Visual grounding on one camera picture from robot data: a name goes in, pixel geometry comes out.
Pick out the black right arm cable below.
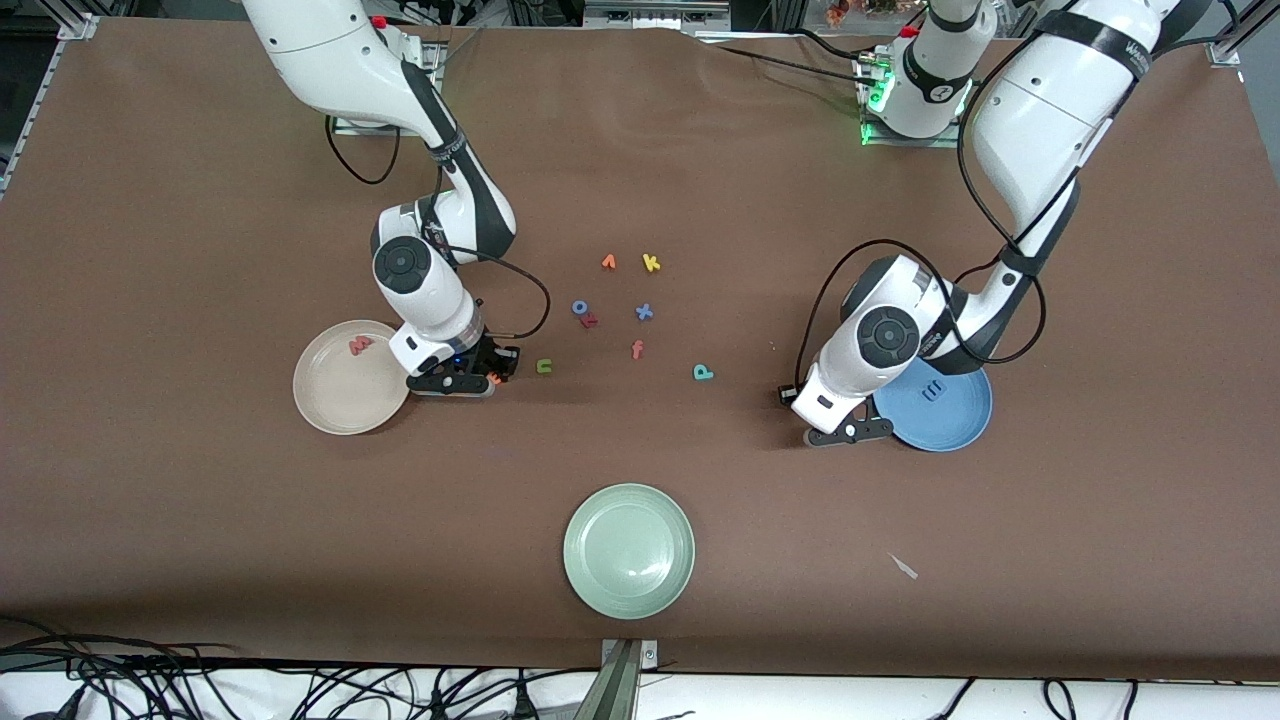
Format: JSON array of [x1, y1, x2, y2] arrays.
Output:
[[325, 115, 551, 339]]

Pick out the aluminium corner profile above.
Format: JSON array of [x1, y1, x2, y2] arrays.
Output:
[[55, 0, 101, 41], [1205, 0, 1280, 69]]

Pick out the beige round plate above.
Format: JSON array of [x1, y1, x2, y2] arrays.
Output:
[[292, 319, 415, 436]]

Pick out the black base power cable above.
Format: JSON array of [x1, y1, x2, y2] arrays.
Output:
[[715, 40, 886, 91]]

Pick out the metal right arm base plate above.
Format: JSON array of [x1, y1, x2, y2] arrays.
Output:
[[330, 25, 446, 137]]

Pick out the aluminium frame structure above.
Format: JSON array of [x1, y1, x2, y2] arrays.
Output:
[[505, 0, 801, 31]]

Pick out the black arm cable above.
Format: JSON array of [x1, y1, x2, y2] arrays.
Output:
[[795, 95, 1046, 389], [325, 115, 551, 339]]

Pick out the blue round plate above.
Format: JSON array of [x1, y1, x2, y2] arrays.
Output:
[[873, 358, 994, 453]]

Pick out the green round plate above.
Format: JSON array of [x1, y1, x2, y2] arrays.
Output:
[[562, 483, 696, 621]]

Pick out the pink artificial flowers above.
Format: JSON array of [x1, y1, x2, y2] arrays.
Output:
[[825, 0, 906, 26]]

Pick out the metal camera stand bracket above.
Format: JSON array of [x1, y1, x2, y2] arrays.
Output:
[[600, 638, 659, 720]]

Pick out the black cable tangle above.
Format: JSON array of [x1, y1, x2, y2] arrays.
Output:
[[0, 612, 601, 720]]

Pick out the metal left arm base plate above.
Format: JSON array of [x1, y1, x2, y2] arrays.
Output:
[[858, 50, 967, 149]]

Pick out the brown paper table cover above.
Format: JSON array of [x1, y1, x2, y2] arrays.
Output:
[[0, 15, 1280, 681]]

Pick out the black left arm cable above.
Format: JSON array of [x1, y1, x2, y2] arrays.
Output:
[[795, 95, 1046, 389]]

